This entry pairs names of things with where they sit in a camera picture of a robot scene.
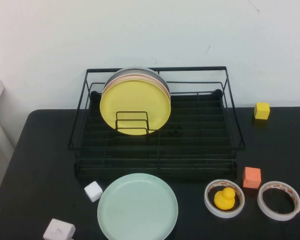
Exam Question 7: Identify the black wire dish rack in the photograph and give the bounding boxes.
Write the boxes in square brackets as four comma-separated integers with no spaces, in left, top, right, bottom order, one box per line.
[67,65,246,181]

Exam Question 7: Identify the mint green plate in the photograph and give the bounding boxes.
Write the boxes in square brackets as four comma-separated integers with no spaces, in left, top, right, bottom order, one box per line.
[96,172,179,240]

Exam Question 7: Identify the yellow plate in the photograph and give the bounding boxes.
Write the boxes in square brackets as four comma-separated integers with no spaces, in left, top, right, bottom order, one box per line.
[99,79,172,136]

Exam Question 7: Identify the white square power adapter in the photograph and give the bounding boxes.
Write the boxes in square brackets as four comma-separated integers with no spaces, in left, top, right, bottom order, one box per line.
[42,218,76,240]

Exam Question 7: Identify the white tape roll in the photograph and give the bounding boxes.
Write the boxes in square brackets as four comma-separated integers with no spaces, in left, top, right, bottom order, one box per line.
[203,178,246,219]
[256,180,300,222]

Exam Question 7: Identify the yellow rubber duck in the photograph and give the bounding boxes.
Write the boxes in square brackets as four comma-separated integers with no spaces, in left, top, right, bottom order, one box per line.
[213,187,236,210]

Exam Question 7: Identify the pink plate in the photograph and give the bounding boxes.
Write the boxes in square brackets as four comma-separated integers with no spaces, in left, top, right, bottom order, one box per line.
[102,73,171,101]

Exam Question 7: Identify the orange cube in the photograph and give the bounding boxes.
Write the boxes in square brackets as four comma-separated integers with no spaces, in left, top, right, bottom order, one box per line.
[242,166,262,189]

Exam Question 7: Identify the yellow cube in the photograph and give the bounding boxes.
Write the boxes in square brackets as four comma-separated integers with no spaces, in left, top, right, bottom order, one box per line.
[253,101,271,120]

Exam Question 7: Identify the white cube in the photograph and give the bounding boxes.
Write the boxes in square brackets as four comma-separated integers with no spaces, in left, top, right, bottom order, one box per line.
[83,180,104,203]

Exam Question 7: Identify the grey plate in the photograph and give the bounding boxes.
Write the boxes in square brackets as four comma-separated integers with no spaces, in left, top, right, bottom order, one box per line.
[104,66,170,92]

